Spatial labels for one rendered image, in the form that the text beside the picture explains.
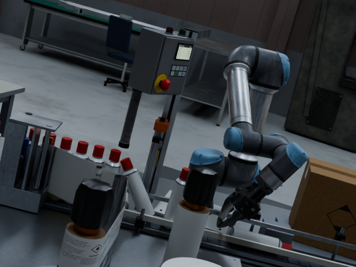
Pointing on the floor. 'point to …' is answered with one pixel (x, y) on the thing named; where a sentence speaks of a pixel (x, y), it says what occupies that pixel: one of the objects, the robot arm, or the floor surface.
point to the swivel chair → (123, 44)
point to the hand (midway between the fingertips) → (220, 223)
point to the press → (327, 78)
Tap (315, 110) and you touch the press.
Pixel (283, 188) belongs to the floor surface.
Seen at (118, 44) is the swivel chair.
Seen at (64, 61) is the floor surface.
